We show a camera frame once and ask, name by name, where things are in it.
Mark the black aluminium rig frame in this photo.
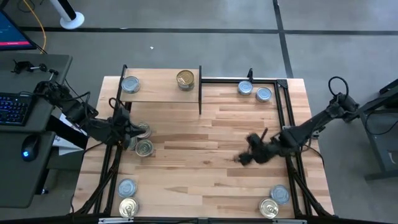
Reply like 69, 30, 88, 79
73, 67, 335, 224

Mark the plain-lid silver seafood can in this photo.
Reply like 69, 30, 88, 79
118, 179, 137, 198
121, 75, 141, 95
256, 86, 273, 103
238, 80, 253, 96

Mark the white paper sheet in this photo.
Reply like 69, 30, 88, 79
51, 113, 90, 156

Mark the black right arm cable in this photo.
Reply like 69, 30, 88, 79
328, 76, 349, 97

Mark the black metal side table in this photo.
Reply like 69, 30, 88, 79
341, 79, 398, 181

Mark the backlit black keyboard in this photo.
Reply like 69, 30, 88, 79
0, 92, 34, 127

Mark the silver edge bracket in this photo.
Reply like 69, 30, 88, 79
272, 218, 308, 224
98, 217, 134, 224

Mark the grey desk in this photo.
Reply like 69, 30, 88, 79
0, 53, 73, 208

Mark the black computer mouse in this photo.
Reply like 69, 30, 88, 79
21, 134, 41, 162

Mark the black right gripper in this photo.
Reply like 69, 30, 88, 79
233, 127, 282, 167

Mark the black desk clamp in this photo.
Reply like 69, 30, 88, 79
11, 60, 48, 75
33, 68, 59, 95

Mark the wooden shelf black metal frame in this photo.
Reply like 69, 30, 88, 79
113, 64, 203, 115

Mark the computer monitor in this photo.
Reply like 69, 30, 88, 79
0, 9, 37, 52

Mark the yellow cable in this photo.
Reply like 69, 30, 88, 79
22, 0, 47, 54

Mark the blue-lid can bottom right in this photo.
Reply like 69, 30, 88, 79
270, 185, 290, 205

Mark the white round-base stand black pole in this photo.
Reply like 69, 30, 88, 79
49, 0, 85, 30

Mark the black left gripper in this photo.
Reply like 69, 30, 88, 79
111, 107, 146, 149

